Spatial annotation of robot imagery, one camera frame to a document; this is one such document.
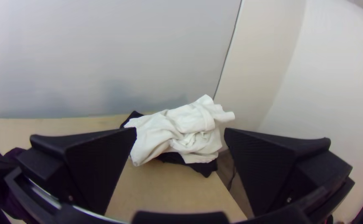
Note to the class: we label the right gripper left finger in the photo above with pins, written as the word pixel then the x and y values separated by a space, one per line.
pixel 94 161

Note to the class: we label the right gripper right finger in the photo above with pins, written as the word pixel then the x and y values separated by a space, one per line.
pixel 268 168

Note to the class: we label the black garment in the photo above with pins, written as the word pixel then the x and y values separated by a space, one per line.
pixel 201 169

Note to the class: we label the white garment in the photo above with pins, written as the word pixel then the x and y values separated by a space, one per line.
pixel 175 130

